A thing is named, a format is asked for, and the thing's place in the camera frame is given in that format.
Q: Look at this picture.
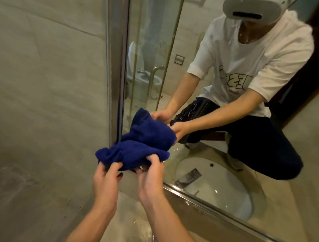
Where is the person's left forearm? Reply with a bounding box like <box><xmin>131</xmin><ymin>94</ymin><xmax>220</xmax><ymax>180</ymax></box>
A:
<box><xmin>59</xmin><ymin>200</ymin><xmax>117</xmax><ymax>242</ymax></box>

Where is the silver framed wall mirror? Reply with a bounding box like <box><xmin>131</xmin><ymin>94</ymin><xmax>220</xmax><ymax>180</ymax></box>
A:
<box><xmin>77</xmin><ymin>0</ymin><xmax>319</xmax><ymax>242</ymax></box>

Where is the person's right forearm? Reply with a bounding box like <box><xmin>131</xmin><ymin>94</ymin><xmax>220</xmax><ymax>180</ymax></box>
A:
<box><xmin>140</xmin><ymin>190</ymin><xmax>223</xmax><ymax>242</ymax></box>

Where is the blue microfibre cloth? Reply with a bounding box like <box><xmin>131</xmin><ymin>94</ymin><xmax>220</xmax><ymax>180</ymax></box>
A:
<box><xmin>94</xmin><ymin>136</ymin><xmax>172</xmax><ymax>177</ymax></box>

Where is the glass shower enclosure gold frame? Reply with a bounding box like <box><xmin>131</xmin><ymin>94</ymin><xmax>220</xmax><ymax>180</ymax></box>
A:
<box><xmin>0</xmin><ymin>0</ymin><xmax>128</xmax><ymax>242</ymax></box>

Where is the person's left hand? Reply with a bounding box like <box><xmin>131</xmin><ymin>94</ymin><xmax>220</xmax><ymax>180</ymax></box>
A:
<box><xmin>89</xmin><ymin>159</ymin><xmax>125</xmax><ymax>213</ymax></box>

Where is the person's right hand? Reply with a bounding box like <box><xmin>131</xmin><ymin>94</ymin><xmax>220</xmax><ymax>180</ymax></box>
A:
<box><xmin>131</xmin><ymin>152</ymin><xmax>170</xmax><ymax>210</ymax></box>

